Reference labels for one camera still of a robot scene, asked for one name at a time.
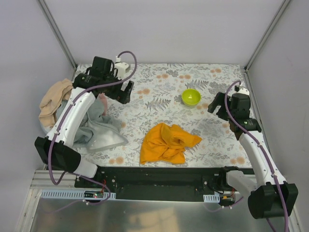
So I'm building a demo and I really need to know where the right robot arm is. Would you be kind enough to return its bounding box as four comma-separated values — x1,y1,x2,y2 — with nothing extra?
208,92,298,219

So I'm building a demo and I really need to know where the pink cloth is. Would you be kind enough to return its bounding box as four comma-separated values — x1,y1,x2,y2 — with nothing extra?
98,93,108,116

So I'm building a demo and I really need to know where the right aluminium side rail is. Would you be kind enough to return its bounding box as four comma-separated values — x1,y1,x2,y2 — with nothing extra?
243,68,273,158

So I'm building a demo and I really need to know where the grey cloth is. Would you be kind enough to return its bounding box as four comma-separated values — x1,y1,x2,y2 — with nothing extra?
43,95,129,153

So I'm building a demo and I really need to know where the slotted cable duct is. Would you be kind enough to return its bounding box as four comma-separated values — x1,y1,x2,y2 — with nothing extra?
203,194,220,203
41,189,116,201

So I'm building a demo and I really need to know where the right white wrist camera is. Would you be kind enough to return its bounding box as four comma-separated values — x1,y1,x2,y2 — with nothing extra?
234,84,250,96

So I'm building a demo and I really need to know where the right aluminium corner post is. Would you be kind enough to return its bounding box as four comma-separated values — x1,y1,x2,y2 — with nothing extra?
244,0,292,73

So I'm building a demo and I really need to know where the aluminium front rail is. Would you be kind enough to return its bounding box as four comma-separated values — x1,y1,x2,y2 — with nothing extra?
30,170,292,194

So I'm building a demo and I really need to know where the green bowl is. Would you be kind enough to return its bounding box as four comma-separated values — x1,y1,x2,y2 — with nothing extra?
181,88,201,106

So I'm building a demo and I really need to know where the left slotted cable duct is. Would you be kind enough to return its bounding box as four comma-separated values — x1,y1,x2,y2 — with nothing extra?
41,189,116,201

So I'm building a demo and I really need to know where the left aluminium corner post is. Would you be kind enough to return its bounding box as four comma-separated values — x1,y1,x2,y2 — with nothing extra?
37,0,78,70

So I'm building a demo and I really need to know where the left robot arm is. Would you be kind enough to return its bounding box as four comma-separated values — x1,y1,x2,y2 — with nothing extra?
35,55,134,178

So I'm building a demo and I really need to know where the floral table mat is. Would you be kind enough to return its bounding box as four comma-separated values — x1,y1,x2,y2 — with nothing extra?
79,63,251,168

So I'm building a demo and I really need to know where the beige cloth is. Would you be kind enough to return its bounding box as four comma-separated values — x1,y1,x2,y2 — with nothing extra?
39,79,73,128

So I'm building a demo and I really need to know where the aluminium corner post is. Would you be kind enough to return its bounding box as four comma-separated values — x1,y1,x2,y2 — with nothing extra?
37,0,78,70
244,0,292,73

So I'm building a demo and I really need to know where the orange cloth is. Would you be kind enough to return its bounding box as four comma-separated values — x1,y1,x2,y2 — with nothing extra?
140,123,202,165

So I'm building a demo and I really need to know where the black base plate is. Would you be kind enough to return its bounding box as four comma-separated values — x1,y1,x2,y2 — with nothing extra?
74,167,232,202

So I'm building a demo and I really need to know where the right slotted cable duct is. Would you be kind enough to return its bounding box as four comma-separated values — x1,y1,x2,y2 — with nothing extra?
203,194,220,203

